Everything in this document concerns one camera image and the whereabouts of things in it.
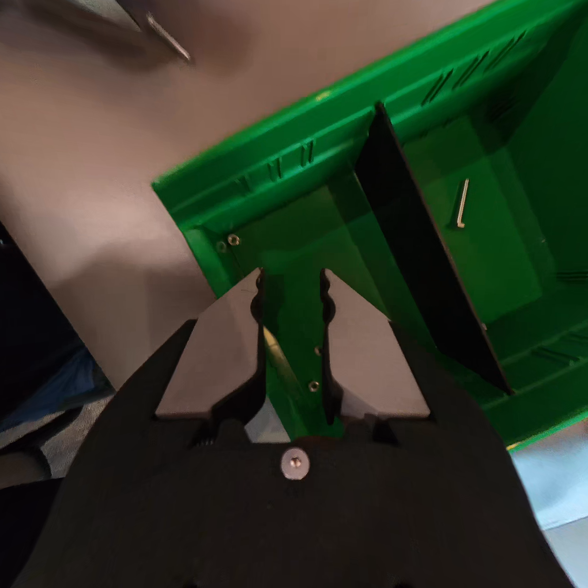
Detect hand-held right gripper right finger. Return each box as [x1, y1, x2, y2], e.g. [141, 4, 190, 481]
[319, 269, 432, 425]

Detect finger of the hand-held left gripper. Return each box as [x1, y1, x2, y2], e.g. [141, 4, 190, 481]
[46, 0, 143, 34]

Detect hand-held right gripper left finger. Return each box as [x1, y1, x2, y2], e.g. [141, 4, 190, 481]
[154, 269, 267, 423]

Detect green plastic bin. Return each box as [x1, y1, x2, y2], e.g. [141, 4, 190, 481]
[152, 0, 588, 453]

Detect black bin divider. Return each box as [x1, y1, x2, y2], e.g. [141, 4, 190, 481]
[355, 102, 514, 396]

